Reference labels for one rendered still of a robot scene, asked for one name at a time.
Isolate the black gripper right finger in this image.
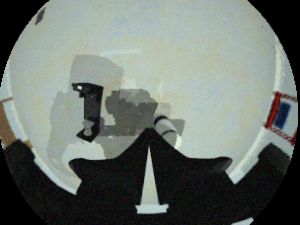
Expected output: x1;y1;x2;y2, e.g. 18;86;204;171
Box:
150;128;233;206

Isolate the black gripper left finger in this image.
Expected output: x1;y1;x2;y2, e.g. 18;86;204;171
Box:
68;128;150;206

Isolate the black flat rectangular plate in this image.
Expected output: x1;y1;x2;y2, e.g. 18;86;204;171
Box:
36;7;46;25

